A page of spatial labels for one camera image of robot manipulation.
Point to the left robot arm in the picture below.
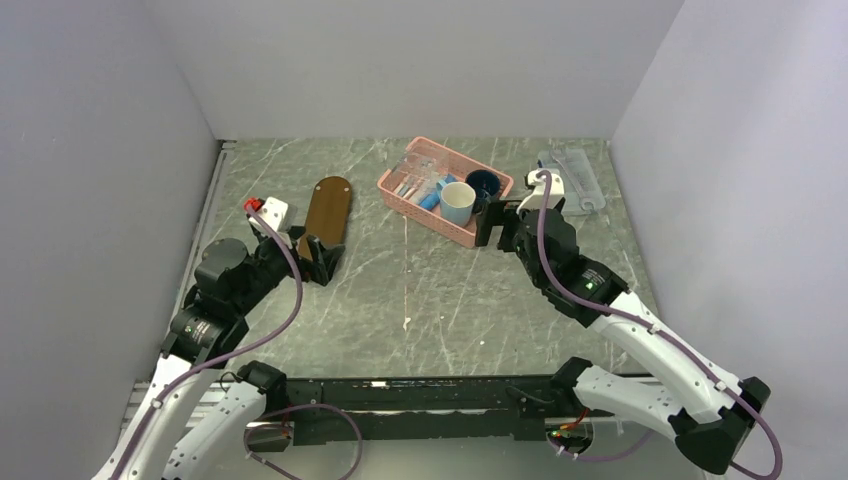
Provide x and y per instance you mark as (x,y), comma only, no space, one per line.
(229,282)

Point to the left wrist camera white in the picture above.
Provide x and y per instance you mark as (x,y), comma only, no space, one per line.
(277,214)

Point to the brown wooden oval tray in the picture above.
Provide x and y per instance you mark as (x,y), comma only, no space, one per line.
(328,212)

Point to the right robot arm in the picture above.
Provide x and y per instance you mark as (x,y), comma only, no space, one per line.
(707,411)

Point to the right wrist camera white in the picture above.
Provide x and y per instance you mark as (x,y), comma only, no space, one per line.
(546,191)

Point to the clear plastic storage box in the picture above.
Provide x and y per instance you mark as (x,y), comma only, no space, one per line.
(583,195)

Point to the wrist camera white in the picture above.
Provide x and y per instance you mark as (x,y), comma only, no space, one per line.
(277,214)
(546,191)

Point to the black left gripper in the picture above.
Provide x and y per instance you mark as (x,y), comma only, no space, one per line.
(312,269)

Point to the dark blue mug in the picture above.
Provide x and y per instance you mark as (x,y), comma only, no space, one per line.
(485,183)

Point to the blue toothpaste tube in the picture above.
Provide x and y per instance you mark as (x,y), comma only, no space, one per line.
(432,198)

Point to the light blue mug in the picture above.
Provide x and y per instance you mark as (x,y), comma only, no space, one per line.
(456,203)

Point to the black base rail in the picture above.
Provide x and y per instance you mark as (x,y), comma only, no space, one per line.
(523,407)

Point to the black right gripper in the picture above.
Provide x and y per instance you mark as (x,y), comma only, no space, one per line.
(498,213)

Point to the clear acrylic holder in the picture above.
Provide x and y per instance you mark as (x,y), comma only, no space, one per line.
(416,175)

